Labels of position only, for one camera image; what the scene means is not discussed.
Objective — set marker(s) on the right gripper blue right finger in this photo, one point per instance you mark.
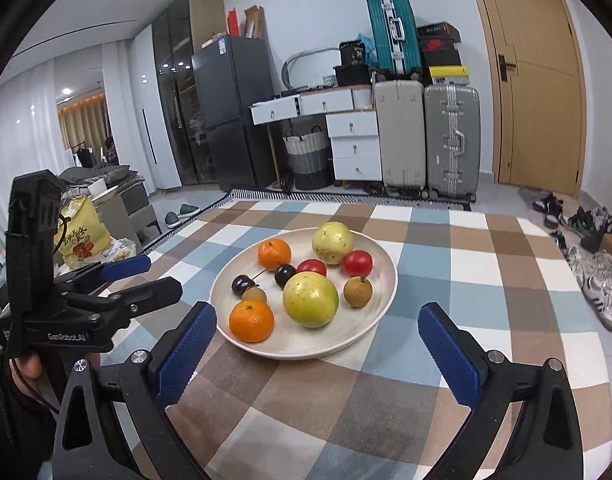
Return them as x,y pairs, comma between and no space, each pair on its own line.
545,441

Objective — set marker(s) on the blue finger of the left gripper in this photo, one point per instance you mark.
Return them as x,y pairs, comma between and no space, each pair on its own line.
125,268
118,309

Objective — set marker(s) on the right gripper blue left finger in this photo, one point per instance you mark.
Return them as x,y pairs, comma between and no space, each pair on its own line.
89,441

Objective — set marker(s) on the dark cherry with stem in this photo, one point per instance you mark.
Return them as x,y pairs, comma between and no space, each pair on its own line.
243,282

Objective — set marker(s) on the brown longan with stem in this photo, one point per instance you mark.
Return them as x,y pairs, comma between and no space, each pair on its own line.
254,293

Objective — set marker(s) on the large orange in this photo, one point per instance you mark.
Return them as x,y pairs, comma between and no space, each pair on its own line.
251,321

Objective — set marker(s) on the small mandarin orange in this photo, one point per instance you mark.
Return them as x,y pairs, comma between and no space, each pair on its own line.
273,253

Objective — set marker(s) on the red cherry tomato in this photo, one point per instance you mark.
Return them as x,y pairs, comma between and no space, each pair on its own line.
312,265
357,263

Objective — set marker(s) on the green-yellow passion fruit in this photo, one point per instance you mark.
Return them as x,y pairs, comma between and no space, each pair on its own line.
310,299

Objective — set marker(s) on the pale yellow spotted fruit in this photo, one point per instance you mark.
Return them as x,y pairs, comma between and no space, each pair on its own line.
332,242

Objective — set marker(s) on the person's left hand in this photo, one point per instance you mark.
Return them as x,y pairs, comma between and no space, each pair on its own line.
29,373

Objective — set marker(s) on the grey slippers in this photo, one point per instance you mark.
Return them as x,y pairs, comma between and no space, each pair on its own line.
186,212

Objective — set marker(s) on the yellow snack bag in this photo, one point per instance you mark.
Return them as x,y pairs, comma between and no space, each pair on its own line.
80,235

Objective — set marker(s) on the woven laundry basket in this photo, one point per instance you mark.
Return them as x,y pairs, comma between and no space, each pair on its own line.
310,157

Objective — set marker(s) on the black refrigerator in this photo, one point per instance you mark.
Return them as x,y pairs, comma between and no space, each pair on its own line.
231,74

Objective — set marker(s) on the shoes on floor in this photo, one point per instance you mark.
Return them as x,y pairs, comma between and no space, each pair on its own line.
583,238

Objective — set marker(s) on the cream round plate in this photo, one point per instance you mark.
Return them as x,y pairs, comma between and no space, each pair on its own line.
291,341

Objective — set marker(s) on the dark glass wardrobe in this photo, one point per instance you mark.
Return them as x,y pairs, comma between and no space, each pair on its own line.
178,33

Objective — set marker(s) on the white drawer desk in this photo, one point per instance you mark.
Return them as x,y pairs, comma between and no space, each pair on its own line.
351,126

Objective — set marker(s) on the beige suitcase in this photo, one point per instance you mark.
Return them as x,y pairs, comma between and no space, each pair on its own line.
402,141

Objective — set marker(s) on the teal suitcase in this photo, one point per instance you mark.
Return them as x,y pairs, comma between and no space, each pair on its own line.
395,37

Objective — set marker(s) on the silver suitcase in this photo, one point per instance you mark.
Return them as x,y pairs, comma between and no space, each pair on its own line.
453,140

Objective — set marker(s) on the stacked shoe boxes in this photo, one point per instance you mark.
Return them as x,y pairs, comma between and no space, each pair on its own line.
437,43

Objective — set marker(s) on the wooden door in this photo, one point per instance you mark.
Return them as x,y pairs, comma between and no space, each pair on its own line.
538,94

